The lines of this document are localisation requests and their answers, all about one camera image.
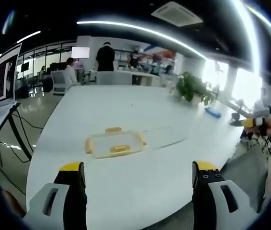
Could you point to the short ceiling light strip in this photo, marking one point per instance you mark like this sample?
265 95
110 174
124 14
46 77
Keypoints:
30 36

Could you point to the ceiling air conditioner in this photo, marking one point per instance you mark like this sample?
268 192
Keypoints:
176 13

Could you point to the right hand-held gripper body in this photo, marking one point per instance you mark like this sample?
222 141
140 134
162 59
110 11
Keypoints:
262 125

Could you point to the clear lid with yellow buckles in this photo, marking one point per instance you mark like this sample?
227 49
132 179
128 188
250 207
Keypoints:
116 143

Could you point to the blue flat object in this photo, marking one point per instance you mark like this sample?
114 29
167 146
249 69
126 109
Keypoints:
213 112

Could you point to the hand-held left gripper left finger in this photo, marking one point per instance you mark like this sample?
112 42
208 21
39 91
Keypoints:
61 191

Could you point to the white display screen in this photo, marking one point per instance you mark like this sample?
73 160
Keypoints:
80 52

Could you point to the computer monitor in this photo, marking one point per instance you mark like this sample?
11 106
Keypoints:
2 76

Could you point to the green potted plant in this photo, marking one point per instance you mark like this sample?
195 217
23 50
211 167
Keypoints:
193 87

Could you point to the long ceiling light strip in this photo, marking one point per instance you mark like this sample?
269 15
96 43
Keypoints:
145 32

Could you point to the white mesh office chair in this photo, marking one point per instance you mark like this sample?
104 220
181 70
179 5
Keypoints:
59 81

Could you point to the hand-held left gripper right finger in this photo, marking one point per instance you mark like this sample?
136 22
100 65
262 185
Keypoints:
212 191

